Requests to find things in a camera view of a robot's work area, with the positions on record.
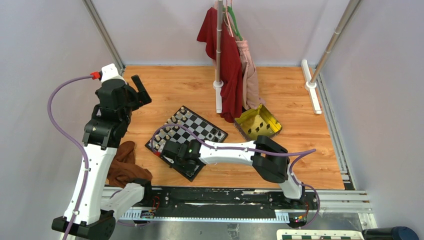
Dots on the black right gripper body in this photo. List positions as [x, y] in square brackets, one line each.
[180, 164]

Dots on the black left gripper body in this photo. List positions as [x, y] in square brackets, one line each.
[133, 102]

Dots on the black white chessboard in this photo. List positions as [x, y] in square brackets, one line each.
[198, 125]

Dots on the yellow metal tin tray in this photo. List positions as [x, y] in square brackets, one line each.
[251, 116]

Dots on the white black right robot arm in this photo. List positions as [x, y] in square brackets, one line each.
[269, 159]

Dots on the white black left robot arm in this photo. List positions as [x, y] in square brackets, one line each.
[87, 216]

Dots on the cream chess pieces row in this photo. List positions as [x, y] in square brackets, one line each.
[170, 127]

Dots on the black chess pieces in tin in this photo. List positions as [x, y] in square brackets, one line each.
[259, 128]

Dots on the brown crumpled cloth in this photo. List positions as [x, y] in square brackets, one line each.
[123, 167]

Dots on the white centre rack foot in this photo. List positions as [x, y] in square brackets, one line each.
[218, 96]

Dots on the white rack foot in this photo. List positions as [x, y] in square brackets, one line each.
[218, 96]
[311, 87]

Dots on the pink hanging garment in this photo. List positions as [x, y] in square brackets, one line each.
[250, 82]

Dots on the dark red hanging shirt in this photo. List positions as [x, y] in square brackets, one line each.
[230, 64]

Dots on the silver centre rack pole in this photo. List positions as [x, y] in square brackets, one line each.
[218, 42]

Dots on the silver rack pole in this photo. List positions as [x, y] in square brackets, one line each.
[344, 20]
[218, 42]

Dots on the green clothes hanger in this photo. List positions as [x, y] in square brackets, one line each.
[232, 22]

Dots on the green white chessboard box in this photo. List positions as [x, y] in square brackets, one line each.
[293, 234]

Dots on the white right rack foot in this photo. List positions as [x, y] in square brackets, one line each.
[311, 87]

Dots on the silver right rack pole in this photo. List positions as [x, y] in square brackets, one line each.
[344, 20]

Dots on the dark blue cylinder object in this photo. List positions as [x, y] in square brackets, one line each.
[390, 233]

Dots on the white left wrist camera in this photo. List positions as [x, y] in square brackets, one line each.
[110, 72]

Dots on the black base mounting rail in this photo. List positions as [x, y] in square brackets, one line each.
[245, 204]

